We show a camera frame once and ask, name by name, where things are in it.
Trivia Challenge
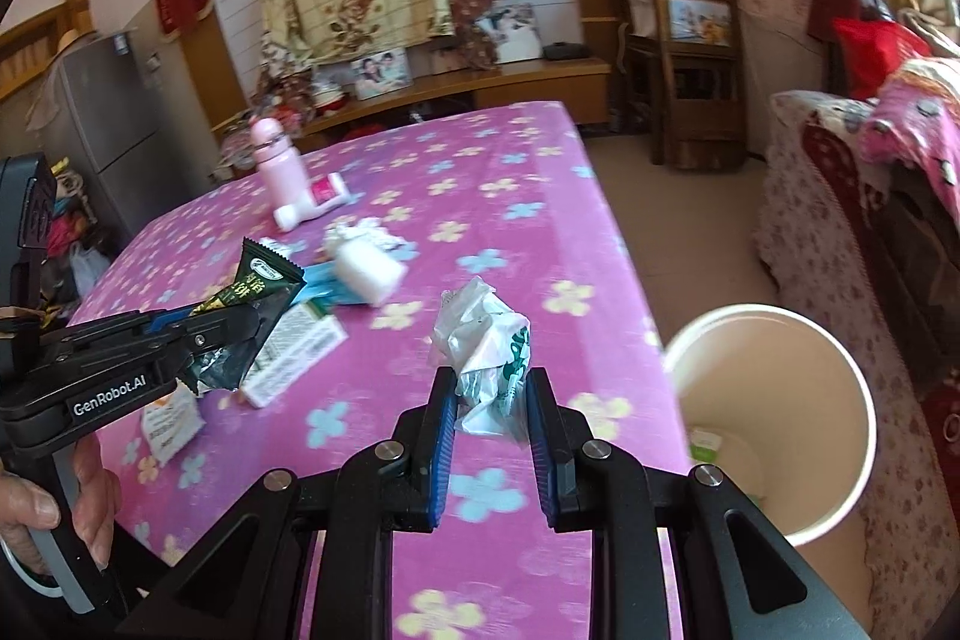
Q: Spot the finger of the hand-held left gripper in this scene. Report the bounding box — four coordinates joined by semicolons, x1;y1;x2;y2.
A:
43;308;194;345
45;305;274;387

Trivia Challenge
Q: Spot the crumpled white tissue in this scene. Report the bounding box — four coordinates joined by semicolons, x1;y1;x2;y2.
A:
322;218;417;255

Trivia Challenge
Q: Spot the wooden cabinet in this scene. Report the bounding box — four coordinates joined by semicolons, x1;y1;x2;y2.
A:
214;56;612;142

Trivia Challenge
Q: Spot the unframed portrait photo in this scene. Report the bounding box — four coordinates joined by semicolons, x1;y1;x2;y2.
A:
476;2;545;65

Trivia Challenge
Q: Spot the grey refrigerator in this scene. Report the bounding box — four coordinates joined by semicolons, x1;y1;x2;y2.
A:
41;31;200;251

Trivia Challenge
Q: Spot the translucent shopping bag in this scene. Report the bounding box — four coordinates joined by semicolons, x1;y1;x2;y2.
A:
69;242;113;300

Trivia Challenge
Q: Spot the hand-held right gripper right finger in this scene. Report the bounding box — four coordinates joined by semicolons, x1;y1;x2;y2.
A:
525;368;875;640

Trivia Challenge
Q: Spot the red bag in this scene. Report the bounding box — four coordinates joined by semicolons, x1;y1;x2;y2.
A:
832;16;931;101

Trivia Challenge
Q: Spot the white round bin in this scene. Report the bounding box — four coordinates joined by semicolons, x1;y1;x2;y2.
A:
661;304;877;547

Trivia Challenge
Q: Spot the white foam block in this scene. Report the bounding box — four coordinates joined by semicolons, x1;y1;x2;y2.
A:
332;241;407;309

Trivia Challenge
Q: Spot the wooden chair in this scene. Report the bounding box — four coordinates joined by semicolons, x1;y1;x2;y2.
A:
611;0;751;169

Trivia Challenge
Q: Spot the white green carton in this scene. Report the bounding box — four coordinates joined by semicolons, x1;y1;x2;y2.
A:
240;299;347;408

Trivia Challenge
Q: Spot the pink white tube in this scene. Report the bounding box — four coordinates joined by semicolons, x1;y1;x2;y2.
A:
272;175;347;231

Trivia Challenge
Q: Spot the white plastic bag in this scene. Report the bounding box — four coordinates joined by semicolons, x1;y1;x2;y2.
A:
430;276;533;442

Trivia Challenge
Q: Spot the colourful picture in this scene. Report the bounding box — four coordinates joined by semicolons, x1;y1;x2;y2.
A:
666;0;732;45

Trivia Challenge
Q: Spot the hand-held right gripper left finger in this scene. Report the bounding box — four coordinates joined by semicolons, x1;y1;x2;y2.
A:
112;366;460;640

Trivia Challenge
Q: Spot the blue packet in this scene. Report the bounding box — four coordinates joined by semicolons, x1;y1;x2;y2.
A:
296;261;361;307

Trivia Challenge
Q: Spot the dark green snack wrapper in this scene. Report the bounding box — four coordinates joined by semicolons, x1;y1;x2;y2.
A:
178;237;307;397

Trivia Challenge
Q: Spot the person's left hand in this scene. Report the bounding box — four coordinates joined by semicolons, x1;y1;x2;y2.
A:
0;434;125;573

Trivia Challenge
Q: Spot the pink floral tablecloth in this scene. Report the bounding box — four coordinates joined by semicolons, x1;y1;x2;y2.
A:
71;100;695;640

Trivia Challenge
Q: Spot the brown jacket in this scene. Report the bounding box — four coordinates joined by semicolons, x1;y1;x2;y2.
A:
885;160;960;386

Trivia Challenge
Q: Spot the sofa with floral cover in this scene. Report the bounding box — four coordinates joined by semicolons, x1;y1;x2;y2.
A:
754;89;960;611

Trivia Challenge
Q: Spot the pink cartoon blanket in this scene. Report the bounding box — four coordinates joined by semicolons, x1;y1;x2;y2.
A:
859;56;960;191

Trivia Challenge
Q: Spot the framed photo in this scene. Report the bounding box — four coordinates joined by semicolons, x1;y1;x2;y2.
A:
351;47;412;101

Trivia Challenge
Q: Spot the pink bottle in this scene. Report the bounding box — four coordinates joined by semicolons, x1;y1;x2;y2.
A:
250;117;307;208

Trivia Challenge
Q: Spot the tan straw hat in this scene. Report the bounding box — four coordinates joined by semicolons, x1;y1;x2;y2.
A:
51;29;102;65

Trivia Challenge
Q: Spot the white printed packet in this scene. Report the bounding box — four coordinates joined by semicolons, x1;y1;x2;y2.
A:
141;381;205;465

